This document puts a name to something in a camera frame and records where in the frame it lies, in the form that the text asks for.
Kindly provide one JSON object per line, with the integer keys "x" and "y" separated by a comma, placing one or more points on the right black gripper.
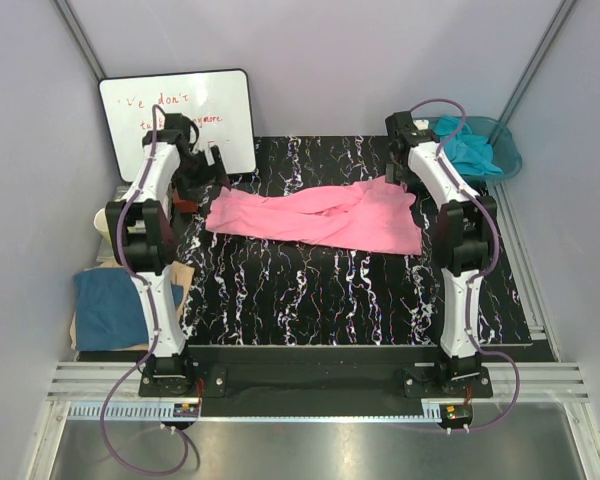
{"x": 394, "y": 175}

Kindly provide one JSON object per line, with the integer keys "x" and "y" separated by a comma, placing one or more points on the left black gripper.
{"x": 212, "y": 174}

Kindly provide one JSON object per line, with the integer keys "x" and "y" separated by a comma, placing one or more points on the pink t shirt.
{"x": 373, "y": 216}

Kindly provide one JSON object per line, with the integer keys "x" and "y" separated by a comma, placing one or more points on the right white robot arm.
{"x": 465, "y": 246}

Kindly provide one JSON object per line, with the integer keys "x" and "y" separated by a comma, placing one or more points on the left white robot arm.
{"x": 144, "y": 242}

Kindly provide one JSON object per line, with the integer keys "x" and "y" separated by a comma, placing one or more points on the dark red small box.
{"x": 185, "y": 201}

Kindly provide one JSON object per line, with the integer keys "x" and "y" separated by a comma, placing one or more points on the turquoise t shirt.
{"x": 470, "y": 154}

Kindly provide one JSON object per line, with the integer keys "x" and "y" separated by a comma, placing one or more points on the yellow green mug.
{"x": 100, "y": 224}

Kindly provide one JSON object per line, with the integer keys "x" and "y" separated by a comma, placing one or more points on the teal plastic basin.
{"x": 506, "y": 155}

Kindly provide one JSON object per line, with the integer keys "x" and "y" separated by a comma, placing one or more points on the black marbled table mat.
{"x": 249, "y": 291}

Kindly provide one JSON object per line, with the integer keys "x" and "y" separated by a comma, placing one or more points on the folded blue t shirt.
{"x": 108, "y": 312}

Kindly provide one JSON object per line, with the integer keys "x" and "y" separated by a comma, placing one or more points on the white whiteboard black frame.
{"x": 218, "y": 102}

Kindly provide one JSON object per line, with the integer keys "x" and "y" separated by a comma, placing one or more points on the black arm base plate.
{"x": 320, "y": 382}

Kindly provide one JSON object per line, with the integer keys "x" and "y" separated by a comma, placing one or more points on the aluminium extrusion rail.
{"x": 539, "y": 382}

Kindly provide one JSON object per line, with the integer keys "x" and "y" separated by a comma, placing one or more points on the white slotted cable duct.
{"x": 178, "y": 412}

